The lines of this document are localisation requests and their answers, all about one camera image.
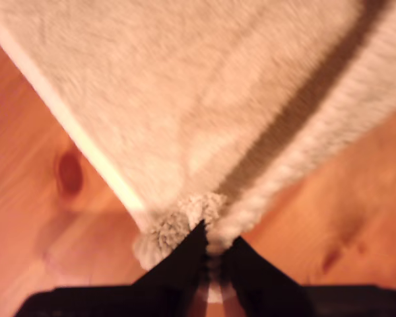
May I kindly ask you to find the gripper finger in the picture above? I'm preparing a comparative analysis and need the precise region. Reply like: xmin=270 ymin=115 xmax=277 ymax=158
xmin=131 ymin=219 xmax=209 ymax=317
xmin=229 ymin=236 xmax=301 ymax=317

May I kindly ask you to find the cream terry tea towel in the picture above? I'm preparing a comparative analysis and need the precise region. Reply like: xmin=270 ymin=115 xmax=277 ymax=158
xmin=0 ymin=0 xmax=396 ymax=304

